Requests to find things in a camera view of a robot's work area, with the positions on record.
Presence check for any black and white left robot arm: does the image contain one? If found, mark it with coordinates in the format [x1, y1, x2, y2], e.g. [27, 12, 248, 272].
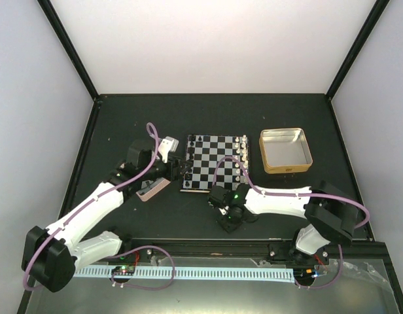
[22, 137, 189, 292]

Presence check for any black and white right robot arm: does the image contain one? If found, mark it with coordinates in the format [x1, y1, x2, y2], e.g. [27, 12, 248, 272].
[208, 181, 359, 264]

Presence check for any circuit board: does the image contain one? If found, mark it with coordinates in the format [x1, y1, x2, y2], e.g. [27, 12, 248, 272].
[111, 266, 135, 276]
[293, 268, 327, 279]

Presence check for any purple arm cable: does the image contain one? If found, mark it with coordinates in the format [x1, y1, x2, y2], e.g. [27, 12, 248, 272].
[213, 156, 371, 290]
[23, 122, 175, 292]

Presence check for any gold metal tin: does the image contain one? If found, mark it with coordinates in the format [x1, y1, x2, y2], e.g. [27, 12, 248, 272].
[259, 128, 313, 174]

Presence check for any left circuit board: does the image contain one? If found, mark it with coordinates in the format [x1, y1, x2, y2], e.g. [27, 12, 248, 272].
[111, 266, 135, 276]

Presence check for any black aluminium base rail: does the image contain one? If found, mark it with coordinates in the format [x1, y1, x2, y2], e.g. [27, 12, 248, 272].
[116, 237, 389, 262]

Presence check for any light blue slotted cable duct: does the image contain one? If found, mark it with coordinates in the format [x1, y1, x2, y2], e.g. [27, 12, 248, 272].
[74, 265, 294, 283]

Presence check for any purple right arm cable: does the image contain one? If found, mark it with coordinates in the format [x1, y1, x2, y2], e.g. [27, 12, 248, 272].
[213, 156, 371, 290]

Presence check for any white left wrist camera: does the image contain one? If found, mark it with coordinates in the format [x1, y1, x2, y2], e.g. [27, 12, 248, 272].
[158, 136, 179, 164]

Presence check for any black and white chessboard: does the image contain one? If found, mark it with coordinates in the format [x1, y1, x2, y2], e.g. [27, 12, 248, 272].
[181, 133, 250, 193]

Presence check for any right circuit board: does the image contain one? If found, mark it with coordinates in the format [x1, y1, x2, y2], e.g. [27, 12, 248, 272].
[293, 268, 327, 279]

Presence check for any pink metal tin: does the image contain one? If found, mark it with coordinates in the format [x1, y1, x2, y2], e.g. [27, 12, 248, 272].
[136, 178, 171, 202]

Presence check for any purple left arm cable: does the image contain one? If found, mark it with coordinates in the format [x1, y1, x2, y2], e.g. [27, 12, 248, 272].
[23, 122, 175, 292]

